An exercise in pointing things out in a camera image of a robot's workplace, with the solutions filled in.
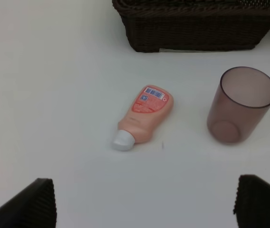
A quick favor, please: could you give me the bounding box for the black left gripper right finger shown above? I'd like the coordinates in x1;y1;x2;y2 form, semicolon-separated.
233;174;270;228

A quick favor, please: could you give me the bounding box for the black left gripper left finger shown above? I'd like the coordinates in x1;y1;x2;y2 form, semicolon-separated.
0;178;57;228

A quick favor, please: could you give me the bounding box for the pink lotion bottle white cap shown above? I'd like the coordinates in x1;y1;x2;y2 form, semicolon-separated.
112;85;174;152

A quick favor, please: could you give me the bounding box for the translucent pink plastic cup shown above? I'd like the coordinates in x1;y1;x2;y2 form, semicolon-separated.
207;66;270;144

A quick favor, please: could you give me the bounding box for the dark brown wicker basket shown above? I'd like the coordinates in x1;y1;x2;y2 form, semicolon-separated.
112;0;270;53

